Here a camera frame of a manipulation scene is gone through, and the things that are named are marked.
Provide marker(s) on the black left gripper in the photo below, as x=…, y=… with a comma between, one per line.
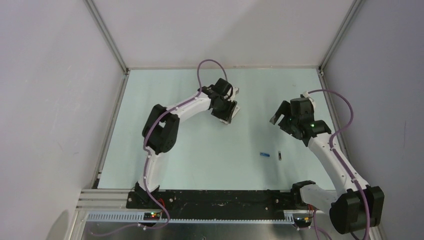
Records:
x=226, y=116

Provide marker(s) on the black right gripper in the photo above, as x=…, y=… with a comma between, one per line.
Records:
x=284, y=108

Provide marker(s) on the beige remote control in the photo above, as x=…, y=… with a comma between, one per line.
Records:
x=235, y=111

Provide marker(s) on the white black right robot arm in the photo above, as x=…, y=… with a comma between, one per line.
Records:
x=355, y=205

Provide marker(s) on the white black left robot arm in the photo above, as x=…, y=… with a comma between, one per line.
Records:
x=161, y=129

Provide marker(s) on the blue battery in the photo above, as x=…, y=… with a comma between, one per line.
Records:
x=264, y=154

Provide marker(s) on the right controller board with LEDs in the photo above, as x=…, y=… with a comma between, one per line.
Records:
x=302, y=222

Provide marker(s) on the controller board with leds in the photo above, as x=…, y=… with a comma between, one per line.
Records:
x=152, y=216
x=302, y=222

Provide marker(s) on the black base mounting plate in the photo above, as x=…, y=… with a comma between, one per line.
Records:
x=235, y=205

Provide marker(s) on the left controller board with LEDs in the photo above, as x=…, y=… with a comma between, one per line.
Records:
x=152, y=216

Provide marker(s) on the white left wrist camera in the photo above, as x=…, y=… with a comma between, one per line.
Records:
x=235, y=91

